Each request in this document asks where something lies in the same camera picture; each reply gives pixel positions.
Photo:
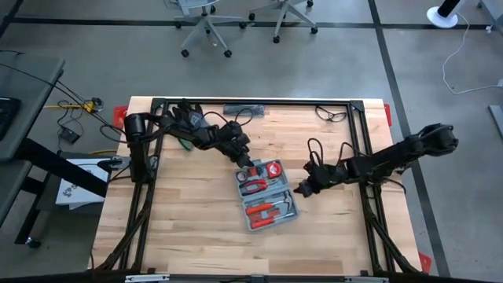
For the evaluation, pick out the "black power adapter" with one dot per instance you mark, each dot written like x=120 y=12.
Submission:
x=70 y=136

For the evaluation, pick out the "black tape roll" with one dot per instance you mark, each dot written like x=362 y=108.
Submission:
x=239 y=173

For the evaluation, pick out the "silver metal bracket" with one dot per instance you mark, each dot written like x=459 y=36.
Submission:
x=147 y=278
x=365 y=279

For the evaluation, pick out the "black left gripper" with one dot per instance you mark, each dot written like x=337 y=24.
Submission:
x=239 y=145

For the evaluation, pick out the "grey mesh office chair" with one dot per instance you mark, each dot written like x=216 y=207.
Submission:
x=204 y=19

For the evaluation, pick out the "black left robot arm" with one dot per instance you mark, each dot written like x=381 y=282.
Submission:
x=177 y=131

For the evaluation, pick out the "grey plastic tool case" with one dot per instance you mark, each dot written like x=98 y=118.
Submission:
x=291 y=184

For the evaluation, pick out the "red tape measure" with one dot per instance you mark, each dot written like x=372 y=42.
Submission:
x=274 y=169

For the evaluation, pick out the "grey desk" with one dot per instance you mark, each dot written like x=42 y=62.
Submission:
x=31 y=78

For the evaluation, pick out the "white round stand base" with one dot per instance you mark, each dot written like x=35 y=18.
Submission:
x=442 y=17

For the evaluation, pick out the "small red utility knife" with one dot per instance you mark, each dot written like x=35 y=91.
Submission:
x=255 y=171

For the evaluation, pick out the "black desk beam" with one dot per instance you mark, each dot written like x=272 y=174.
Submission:
x=59 y=165

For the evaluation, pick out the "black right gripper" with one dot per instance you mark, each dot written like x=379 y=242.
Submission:
x=322 y=177

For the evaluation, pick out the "black aluminium table frame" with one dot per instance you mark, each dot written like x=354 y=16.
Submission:
x=275 y=101

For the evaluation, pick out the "white printed cardboard box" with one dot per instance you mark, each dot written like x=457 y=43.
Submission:
x=78 y=188

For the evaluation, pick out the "black keyboard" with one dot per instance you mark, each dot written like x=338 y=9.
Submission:
x=8 y=118

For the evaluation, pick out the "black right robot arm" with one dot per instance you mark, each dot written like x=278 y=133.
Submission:
x=401 y=151

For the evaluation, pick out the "red table corner clamp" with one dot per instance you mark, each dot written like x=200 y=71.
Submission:
x=425 y=262
x=388 y=115
x=120 y=117

